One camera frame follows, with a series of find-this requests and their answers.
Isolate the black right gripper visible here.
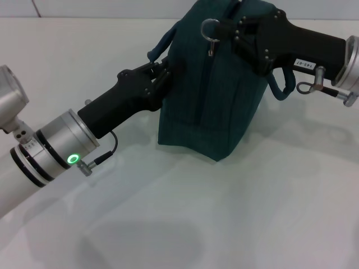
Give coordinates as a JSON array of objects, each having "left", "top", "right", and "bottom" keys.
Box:
[{"left": 215, "top": 9, "right": 348, "bottom": 80}]

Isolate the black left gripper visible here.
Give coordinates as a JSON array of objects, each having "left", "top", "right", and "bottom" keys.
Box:
[{"left": 77, "top": 59, "right": 172, "bottom": 140}]

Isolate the teal insulated lunch bag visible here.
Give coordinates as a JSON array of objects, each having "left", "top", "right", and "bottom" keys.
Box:
[{"left": 148, "top": 0, "right": 297, "bottom": 163}]

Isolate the right arm cable with plug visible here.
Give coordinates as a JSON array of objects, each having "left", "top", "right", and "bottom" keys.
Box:
[{"left": 296, "top": 66, "right": 359, "bottom": 108}]

